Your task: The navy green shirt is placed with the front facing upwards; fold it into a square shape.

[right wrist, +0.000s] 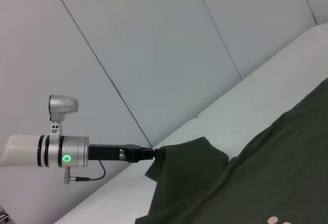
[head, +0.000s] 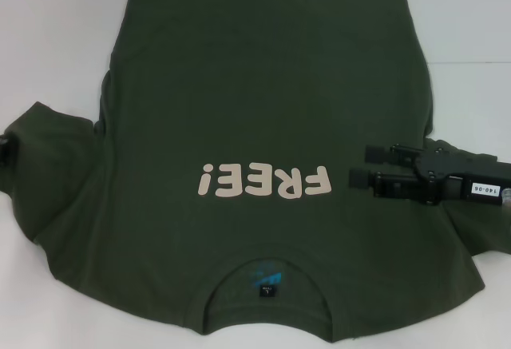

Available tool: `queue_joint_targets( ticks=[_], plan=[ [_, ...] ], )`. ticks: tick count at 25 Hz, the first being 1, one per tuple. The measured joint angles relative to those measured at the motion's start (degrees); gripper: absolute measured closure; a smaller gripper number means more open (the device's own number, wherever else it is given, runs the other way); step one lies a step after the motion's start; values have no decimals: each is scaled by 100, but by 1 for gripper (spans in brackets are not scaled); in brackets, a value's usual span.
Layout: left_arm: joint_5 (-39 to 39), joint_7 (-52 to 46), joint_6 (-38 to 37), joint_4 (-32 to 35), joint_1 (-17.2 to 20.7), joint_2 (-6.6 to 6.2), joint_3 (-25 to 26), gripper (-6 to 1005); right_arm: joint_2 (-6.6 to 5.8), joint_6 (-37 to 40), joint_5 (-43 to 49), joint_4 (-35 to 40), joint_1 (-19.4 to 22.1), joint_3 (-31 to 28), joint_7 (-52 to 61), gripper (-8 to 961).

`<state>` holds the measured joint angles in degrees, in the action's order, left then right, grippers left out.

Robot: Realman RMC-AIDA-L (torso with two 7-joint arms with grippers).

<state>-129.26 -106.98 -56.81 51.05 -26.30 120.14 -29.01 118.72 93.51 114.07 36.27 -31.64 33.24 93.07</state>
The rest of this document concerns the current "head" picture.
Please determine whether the dark green FREE t-shirt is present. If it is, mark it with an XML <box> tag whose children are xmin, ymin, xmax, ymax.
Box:
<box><xmin>0</xmin><ymin>0</ymin><xmax>511</xmax><ymax>322</ymax></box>

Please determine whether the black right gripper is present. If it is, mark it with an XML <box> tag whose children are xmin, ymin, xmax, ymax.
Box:
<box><xmin>348</xmin><ymin>143</ymin><xmax>511</xmax><ymax>207</ymax></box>

